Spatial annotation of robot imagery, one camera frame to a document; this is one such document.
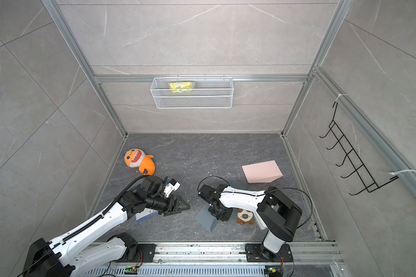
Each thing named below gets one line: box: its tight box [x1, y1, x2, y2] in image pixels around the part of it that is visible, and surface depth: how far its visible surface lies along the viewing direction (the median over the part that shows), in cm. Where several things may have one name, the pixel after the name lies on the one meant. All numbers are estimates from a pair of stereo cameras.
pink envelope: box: [241, 159, 284, 184], surface depth 105 cm
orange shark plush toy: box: [123, 148, 156, 176], surface depth 100 cm
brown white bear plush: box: [236, 208, 254, 226], surface depth 83 cm
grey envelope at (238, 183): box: [229, 178, 248, 190], surface depth 98 cm
